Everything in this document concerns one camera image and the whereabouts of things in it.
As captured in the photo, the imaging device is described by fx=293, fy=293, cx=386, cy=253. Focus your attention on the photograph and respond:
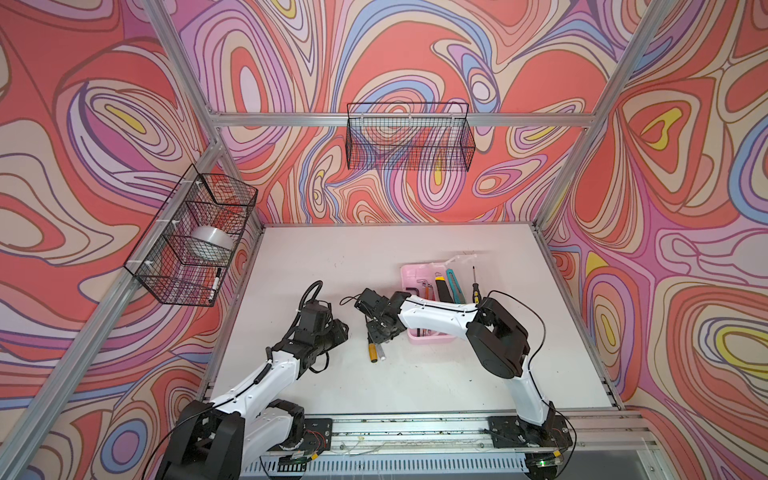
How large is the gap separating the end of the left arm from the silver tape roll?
0.83 feet

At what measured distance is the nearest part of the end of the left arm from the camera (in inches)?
24.6

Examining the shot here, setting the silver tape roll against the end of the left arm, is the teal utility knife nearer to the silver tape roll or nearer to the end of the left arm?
the end of the left arm

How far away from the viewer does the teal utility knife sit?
91 centimetres

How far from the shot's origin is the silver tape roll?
71 cm

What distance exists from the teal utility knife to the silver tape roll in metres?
0.64

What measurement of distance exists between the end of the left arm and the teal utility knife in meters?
0.36
